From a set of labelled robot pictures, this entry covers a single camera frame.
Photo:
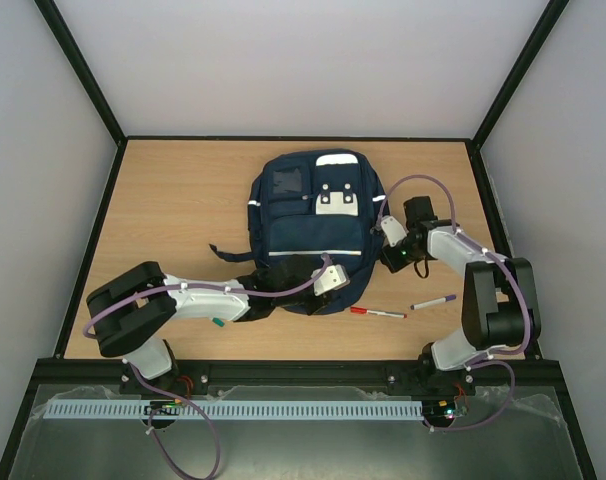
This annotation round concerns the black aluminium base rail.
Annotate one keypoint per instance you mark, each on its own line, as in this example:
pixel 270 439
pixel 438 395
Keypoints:
pixel 408 378

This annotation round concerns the purple capped marker pen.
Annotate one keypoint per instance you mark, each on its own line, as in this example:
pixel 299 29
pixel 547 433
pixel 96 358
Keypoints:
pixel 433 302

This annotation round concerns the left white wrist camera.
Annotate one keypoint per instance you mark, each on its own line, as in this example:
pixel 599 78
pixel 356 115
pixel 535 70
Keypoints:
pixel 334 277

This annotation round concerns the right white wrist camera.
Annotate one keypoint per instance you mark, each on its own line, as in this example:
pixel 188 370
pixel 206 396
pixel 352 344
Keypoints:
pixel 391 230

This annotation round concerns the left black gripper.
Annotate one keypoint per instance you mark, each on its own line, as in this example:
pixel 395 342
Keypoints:
pixel 312 308

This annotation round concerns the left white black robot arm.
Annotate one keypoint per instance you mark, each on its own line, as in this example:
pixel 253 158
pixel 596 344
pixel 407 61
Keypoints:
pixel 127 313

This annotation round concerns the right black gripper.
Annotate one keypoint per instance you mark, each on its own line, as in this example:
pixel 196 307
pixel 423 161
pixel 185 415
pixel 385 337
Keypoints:
pixel 389 254

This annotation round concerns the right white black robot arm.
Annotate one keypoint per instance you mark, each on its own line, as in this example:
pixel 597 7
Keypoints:
pixel 499 315

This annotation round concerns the red capped marker pen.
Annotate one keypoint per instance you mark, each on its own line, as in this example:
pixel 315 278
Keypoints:
pixel 366 311

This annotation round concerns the black enclosure frame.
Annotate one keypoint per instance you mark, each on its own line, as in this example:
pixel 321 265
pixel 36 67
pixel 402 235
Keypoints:
pixel 534 370

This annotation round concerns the navy blue school backpack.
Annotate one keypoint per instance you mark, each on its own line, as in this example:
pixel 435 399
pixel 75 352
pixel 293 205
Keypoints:
pixel 310 202

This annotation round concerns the light blue slotted cable duct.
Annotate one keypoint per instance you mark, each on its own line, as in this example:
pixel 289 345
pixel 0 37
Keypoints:
pixel 236 410

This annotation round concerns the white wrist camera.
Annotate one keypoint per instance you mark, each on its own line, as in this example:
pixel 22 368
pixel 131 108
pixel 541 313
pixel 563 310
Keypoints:
pixel 334 277
pixel 391 230

